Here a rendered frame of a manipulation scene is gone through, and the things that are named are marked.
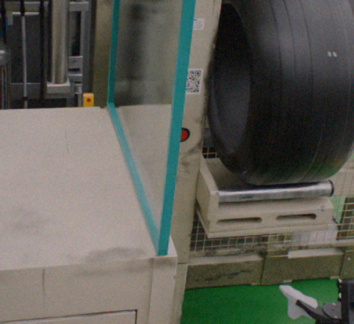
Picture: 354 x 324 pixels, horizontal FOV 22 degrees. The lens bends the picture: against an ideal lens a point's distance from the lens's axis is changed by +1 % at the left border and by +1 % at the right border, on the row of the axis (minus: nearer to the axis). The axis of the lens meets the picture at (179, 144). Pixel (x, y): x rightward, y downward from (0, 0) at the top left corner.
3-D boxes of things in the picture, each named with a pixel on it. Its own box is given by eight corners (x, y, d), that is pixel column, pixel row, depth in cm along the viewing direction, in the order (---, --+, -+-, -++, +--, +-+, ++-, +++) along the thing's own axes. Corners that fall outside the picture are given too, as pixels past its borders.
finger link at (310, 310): (292, 308, 186) (332, 328, 183) (294, 302, 185) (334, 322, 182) (301, 297, 190) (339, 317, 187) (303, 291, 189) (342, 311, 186)
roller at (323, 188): (212, 206, 246) (214, 192, 244) (208, 196, 250) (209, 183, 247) (332, 199, 255) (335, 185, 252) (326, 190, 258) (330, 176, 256)
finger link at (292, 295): (268, 310, 191) (308, 331, 188) (276, 288, 188) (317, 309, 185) (274, 303, 193) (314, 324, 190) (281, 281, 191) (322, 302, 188)
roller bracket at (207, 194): (206, 223, 244) (210, 192, 239) (173, 144, 276) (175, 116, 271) (218, 221, 245) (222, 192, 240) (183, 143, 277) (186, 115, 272)
